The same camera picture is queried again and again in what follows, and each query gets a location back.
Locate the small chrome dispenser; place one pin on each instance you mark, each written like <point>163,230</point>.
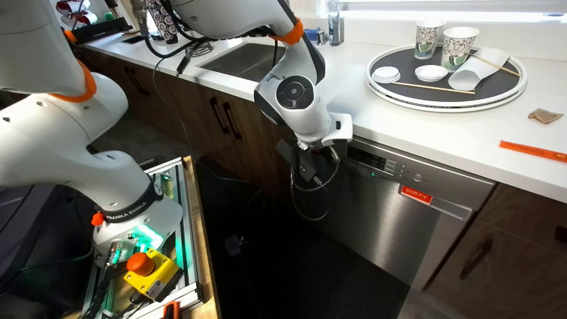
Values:
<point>320,37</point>

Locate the white paper cup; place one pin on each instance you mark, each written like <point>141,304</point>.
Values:
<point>476,71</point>

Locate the chrome tap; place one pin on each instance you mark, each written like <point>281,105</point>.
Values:
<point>335,24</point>

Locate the patterned paper cup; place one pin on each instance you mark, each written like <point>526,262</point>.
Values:
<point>427,40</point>
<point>458,48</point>

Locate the red sign magnet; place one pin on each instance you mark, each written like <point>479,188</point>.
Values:
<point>416,195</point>

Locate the stainless steel dishwasher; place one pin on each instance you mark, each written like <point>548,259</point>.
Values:
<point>381,221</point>

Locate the window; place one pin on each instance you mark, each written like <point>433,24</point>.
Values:
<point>443,5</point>

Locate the wooden cabinet door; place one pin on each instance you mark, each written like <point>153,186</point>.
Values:
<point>110,71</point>
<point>159,106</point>
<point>257,155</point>
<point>199,124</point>

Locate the orange ruler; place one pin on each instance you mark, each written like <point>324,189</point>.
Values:
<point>531,150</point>

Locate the round black and white tray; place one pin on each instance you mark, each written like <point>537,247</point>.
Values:
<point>491,88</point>

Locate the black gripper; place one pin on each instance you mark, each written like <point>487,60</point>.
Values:
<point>331,165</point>

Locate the orange clamp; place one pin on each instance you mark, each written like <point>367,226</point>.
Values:
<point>171,311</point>

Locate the stack of patterned paper cups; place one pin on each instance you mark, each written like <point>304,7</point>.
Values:
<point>163,22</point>

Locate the blue sponge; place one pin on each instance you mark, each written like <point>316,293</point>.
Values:
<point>312,33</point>

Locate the wooden drawer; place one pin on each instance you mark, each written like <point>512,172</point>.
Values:
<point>522,212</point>
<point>514,283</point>

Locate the stack of white lids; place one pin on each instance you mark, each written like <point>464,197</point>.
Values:
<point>431,73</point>
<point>386,74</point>

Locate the steel sink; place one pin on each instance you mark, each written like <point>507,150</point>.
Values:
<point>241,60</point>

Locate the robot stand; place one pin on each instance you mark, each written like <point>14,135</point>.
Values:
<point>195,248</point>

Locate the row of red white cups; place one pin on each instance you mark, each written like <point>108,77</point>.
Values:
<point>79,13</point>

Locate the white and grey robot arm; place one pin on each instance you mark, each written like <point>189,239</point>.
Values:
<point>48,133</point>

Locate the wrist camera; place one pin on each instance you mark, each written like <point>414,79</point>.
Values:
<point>296,160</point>

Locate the wooden stir stick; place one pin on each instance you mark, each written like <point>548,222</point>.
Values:
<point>434,87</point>
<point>500,67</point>

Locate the black cup holder tray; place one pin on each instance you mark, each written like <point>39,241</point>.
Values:
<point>99,31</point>

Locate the dishwasher door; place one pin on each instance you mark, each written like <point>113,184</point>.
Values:
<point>376,230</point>

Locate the yellow emergency stop button box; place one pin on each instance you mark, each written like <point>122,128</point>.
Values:
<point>159,274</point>

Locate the brown paper sachet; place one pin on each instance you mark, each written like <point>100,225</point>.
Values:
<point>545,116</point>

